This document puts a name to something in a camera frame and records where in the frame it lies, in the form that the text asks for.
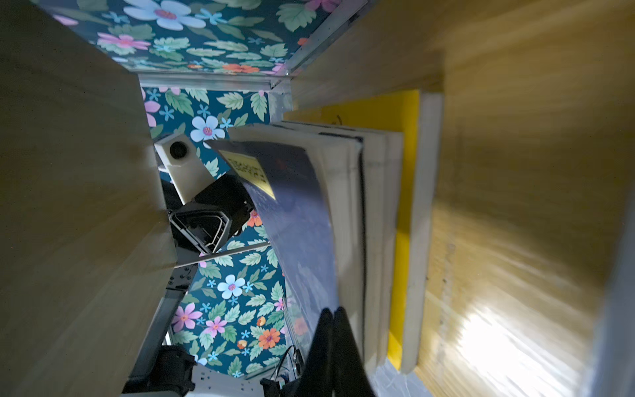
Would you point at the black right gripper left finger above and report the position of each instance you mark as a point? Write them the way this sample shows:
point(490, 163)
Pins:
point(317, 376)

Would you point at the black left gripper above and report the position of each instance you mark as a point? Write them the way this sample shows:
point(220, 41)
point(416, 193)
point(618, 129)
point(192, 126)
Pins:
point(211, 218)

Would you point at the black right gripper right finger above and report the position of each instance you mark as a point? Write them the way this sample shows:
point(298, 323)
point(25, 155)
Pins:
point(349, 377)

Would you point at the dark blue yellow-label book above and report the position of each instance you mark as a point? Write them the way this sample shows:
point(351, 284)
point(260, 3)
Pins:
point(353, 166)

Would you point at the navy book small label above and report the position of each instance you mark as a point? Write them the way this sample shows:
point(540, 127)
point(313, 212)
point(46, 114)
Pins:
point(326, 195)

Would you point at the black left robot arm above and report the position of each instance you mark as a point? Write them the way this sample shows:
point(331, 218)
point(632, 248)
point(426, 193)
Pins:
point(160, 369)

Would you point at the yellow book in shelf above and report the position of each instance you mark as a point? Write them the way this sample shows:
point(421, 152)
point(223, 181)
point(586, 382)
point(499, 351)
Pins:
point(416, 118)

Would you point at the wooden white-frame bookshelf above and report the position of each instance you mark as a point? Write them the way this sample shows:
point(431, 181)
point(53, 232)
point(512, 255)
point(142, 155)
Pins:
point(524, 279)

